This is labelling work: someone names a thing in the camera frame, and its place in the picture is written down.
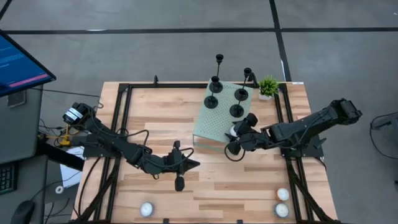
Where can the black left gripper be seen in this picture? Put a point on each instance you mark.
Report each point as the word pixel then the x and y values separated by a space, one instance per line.
pixel 175 163

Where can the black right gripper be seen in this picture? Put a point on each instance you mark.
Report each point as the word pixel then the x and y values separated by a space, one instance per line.
pixel 253 140

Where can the black candlestick holder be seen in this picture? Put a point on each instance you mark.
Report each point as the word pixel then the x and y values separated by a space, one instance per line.
pixel 236 111
pixel 215 89
pixel 246 95
pixel 211 102

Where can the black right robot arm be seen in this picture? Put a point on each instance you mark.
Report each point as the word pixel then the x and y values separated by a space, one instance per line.
pixel 298 129

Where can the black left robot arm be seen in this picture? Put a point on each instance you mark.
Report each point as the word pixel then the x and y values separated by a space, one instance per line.
pixel 105 137

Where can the green perforated metal shelf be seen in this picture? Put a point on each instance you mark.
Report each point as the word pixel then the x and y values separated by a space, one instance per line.
pixel 217 124

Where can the green plant in white pot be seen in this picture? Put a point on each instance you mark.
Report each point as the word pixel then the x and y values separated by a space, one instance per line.
pixel 268 87

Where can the white paper sheet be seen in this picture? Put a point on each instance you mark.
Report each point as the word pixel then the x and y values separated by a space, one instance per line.
pixel 70 174

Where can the yellow clamp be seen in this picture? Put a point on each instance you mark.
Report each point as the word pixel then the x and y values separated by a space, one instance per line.
pixel 66 140

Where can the black table support beam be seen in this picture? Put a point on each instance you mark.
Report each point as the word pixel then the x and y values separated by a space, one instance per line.
pixel 59 155

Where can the white tape roll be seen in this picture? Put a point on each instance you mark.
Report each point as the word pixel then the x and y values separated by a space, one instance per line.
pixel 59 189

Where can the black computer mouse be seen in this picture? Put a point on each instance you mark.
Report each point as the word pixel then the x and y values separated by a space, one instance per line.
pixel 23 213

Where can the black keyboard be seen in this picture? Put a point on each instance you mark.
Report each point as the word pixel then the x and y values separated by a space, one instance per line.
pixel 6 177

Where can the computer monitor with blue screen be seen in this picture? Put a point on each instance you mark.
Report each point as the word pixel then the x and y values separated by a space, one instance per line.
pixel 18 68

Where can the black metal table frame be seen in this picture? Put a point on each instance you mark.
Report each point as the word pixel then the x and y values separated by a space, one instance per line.
pixel 174 85

